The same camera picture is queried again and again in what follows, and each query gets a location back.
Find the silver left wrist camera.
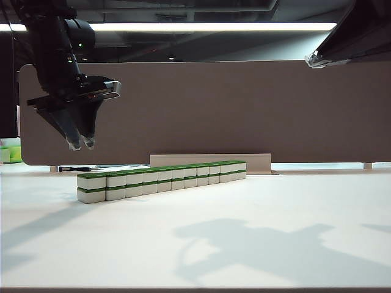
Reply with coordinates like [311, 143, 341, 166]
[79, 79, 122, 101]

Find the long ceiling light strip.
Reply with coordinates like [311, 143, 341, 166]
[0, 23, 338, 33]

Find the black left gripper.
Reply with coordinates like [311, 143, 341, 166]
[26, 75, 104, 152]

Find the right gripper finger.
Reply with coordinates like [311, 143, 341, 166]
[304, 0, 391, 69]
[318, 52, 391, 69]

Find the green and white box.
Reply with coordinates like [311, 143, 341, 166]
[0, 137, 23, 165]

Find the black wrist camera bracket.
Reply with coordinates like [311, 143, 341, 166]
[75, 74, 117, 88]

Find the brown desk partition panel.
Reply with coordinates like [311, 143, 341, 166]
[18, 59, 391, 167]

